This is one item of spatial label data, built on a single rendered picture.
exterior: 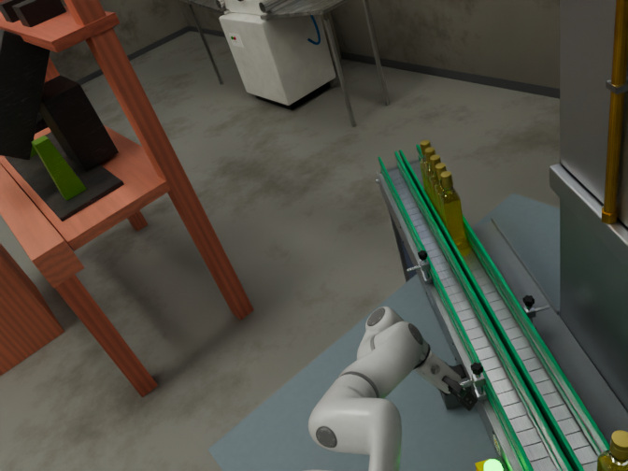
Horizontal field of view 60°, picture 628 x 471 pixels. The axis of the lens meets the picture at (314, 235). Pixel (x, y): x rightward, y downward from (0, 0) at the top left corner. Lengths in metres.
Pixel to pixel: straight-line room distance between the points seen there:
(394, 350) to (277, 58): 4.34
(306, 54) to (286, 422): 4.09
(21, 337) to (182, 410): 1.34
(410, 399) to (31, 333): 2.76
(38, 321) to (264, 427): 2.37
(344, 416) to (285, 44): 4.55
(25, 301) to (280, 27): 3.07
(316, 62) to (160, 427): 3.66
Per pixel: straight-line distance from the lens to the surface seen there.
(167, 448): 2.92
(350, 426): 0.87
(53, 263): 2.64
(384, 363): 1.00
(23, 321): 3.87
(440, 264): 1.88
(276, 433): 1.76
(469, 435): 1.63
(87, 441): 3.22
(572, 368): 1.59
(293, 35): 5.24
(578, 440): 1.48
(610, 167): 1.12
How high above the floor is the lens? 2.16
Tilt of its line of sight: 37 degrees down
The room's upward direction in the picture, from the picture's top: 20 degrees counter-clockwise
